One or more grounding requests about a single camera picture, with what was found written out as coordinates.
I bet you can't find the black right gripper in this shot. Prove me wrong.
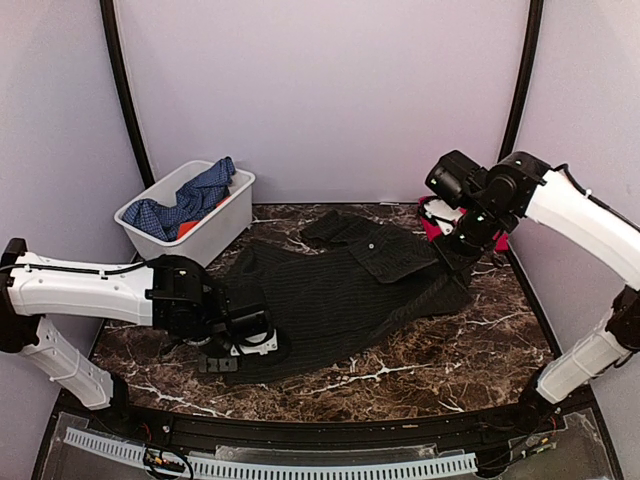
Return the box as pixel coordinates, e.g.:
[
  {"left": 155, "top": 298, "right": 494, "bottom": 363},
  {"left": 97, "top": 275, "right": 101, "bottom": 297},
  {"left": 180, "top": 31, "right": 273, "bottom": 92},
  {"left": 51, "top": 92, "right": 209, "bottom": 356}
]
[{"left": 430, "top": 199, "right": 511, "bottom": 276}]

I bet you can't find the red t-shirt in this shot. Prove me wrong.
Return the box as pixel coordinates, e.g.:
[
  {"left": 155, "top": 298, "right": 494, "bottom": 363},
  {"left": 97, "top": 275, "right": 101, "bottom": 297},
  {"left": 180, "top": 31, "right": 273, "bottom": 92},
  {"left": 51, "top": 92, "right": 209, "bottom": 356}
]
[{"left": 418, "top": 195, "right": 509, "bottom": 253}]

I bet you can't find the black striped garment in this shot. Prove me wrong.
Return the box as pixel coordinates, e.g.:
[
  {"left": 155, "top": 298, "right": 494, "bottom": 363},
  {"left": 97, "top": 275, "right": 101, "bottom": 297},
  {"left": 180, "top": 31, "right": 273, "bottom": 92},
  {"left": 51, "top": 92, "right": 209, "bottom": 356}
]
[{"left": 223, "top": 211, "right": 471, "bottom": 385}]

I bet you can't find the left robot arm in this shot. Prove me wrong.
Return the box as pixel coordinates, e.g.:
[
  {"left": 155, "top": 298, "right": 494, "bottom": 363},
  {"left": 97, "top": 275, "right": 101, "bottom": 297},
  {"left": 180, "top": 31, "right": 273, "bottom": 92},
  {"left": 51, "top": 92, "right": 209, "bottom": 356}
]
[{"left": 1, "top": 238, "right": 230, "bottom": 436}]

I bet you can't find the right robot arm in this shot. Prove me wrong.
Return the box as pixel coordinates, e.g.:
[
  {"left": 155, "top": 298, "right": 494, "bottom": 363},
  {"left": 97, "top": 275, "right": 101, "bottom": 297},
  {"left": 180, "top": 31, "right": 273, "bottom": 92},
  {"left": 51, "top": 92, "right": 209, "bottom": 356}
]
[{"left": 425, "top": 150, "right": 639, "bottom": 434}]

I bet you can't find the white plastic laundry bin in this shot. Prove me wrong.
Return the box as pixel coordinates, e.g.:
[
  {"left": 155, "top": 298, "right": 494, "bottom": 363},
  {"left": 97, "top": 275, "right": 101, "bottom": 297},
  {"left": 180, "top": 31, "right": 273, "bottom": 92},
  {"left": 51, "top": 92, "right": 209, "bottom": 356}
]
[{"left": 114, "top": 160, "right": 256, "bottom": 266}]

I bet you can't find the orange red garment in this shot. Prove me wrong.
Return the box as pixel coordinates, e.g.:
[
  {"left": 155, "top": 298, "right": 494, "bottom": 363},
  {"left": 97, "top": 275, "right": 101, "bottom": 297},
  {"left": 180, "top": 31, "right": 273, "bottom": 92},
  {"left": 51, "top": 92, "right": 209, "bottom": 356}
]
[{"left": 176, "top": 197, "right": 229, "bottom": 240}]

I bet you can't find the blue checkered garment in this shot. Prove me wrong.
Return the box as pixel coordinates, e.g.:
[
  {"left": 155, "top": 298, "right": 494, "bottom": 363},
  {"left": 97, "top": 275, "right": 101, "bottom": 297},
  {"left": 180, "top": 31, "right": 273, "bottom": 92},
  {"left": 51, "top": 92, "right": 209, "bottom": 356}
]
[{"left": 121, "top": 157, "right": 236, "bottom": 242}]

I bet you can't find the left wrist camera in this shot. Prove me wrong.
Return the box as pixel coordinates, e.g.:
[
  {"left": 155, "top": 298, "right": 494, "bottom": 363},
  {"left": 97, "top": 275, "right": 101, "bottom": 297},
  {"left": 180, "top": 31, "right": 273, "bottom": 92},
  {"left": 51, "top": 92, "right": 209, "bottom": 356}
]
[{"left": 224, "top": 284, "right": 281, "bottom": 357}]

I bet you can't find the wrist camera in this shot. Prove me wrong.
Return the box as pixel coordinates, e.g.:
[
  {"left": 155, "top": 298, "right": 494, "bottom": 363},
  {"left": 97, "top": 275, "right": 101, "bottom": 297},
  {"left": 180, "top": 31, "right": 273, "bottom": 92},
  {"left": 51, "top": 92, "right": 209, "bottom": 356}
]
[
  {"left": 425, "top": 150, "right": 488, "bottom": 209},
  {"left": 224, "top": 284, "right": 281, "bottom": 357}
]

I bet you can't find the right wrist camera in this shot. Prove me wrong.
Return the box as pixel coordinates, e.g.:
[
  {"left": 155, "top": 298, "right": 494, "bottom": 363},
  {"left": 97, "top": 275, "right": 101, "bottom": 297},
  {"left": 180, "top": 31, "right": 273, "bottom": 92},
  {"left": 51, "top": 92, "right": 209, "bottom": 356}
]
[{"left": 425, "top": 150, "right": 488, "bottom": 209}]

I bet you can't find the black frame post right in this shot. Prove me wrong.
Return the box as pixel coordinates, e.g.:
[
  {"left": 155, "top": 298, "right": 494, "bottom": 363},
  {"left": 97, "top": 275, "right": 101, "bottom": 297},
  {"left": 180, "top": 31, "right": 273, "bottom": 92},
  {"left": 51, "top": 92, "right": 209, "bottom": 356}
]
[{"left": 497, "top": 0, "right": 545, "bottom": 161}]

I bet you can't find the black frame post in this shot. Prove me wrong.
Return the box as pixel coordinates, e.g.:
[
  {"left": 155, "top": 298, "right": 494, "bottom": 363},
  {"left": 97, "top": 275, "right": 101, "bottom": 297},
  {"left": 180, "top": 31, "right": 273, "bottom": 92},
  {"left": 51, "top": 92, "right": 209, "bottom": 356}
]
[
  {"left": 99, "top": 0, "right": 155, "bottom": 188},
  {"left": 497, "top": 0, "right": 545, "bottom": 161}
]

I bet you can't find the black front rail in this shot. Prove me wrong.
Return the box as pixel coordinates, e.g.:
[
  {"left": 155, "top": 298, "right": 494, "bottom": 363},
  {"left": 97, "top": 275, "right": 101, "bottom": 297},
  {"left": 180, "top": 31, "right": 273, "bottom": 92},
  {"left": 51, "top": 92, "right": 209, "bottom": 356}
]
[{"left": 52, "top": 391, "right": 565, "bottom": 451}]

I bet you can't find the white slotted cable duct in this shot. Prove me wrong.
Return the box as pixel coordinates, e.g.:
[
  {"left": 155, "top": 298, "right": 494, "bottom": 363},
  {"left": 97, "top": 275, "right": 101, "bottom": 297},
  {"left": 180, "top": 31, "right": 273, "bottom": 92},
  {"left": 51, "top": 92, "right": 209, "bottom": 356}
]
[{"left": 63, "top": 427, "right": 478, "bottom": 479}]

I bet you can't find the black frame post left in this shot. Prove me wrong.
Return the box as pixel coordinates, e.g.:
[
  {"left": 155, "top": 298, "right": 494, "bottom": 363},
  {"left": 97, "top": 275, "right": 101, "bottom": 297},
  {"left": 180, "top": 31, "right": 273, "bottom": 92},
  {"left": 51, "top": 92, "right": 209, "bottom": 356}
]
[{"left": 99, "top": 0, "right": 155, "bottom": 188}]

